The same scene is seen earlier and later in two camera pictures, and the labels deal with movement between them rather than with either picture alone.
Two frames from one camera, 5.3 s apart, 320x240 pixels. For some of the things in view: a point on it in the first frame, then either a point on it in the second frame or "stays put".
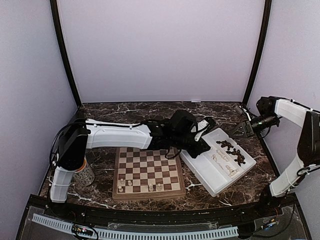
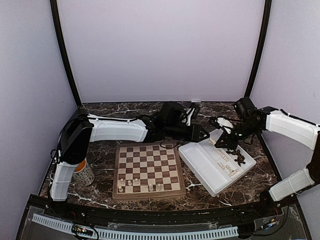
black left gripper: (203, 147) → (195, 135)
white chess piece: (151, 189) stays put
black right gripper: (246, 133) → (228, 143)
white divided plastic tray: (219, 167) stays put
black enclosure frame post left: (60, 39) stays put
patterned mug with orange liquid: (85, 176) stays put
